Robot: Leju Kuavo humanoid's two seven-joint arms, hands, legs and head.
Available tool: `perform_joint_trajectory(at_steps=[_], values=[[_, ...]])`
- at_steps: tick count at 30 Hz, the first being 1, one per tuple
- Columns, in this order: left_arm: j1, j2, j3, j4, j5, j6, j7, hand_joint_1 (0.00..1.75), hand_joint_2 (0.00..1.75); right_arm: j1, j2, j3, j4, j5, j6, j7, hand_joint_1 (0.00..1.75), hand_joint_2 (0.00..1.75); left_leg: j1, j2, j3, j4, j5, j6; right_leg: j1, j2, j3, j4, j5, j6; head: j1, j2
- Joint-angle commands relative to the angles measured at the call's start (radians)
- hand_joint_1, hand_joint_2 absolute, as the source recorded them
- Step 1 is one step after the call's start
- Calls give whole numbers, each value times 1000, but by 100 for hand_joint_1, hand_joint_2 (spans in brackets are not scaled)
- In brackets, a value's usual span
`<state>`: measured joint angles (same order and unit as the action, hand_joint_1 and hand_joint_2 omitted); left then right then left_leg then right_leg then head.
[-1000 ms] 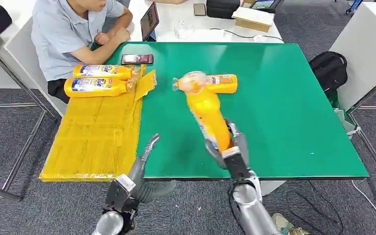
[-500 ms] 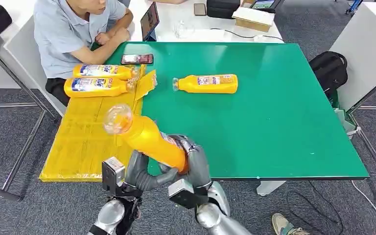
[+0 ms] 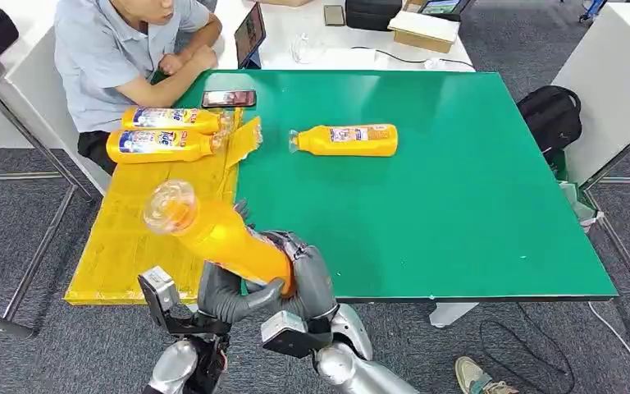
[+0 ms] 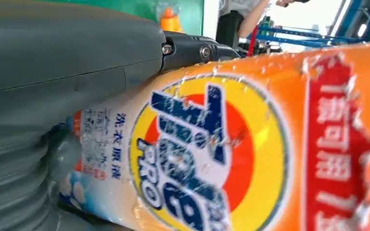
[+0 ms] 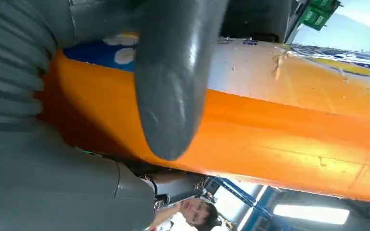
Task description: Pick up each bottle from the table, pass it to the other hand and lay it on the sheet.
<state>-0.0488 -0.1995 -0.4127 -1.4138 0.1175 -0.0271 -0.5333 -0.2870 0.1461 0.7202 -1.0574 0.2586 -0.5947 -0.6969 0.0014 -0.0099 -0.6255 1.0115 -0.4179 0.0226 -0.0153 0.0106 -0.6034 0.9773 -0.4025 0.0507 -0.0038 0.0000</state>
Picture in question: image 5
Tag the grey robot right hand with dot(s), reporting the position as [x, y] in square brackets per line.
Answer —
[172, 95]

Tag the green hanging sign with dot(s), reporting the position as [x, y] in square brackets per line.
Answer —
[319, 14]

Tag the person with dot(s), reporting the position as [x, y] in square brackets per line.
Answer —
[194, 213]

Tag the blue steel beam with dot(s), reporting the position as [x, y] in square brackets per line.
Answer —
[248, 204]

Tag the ceiling light panel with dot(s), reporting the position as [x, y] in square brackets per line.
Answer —
[311, 214]

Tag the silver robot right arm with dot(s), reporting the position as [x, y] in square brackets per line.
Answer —
[9, 63]

